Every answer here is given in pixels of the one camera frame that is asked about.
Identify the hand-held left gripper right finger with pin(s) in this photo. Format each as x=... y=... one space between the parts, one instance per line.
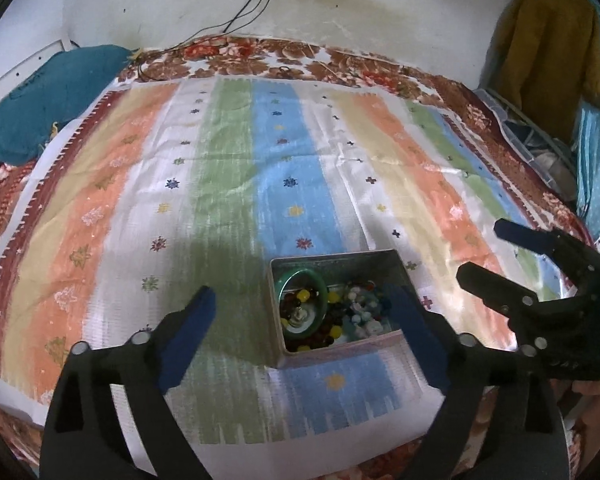
x=415 y=330

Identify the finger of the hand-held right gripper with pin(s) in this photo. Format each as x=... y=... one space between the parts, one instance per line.
x=485 y=282
x=525 y=235

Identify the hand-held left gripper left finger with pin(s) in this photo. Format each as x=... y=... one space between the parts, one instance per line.
x=195 y=330

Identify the metal tin box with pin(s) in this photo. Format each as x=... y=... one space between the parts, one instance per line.
x=340 y=352

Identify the green bangle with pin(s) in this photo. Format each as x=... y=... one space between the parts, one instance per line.
x=302 y=330

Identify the striped woven mat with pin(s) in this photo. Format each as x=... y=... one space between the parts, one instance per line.
x=155 y=160

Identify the mustard hanging garment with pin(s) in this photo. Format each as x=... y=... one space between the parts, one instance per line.
x=545 y=50

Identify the teal pillow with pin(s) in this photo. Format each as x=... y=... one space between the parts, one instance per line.
x=55 y=90

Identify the white perforated rail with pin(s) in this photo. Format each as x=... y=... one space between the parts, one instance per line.
x=35 y=57

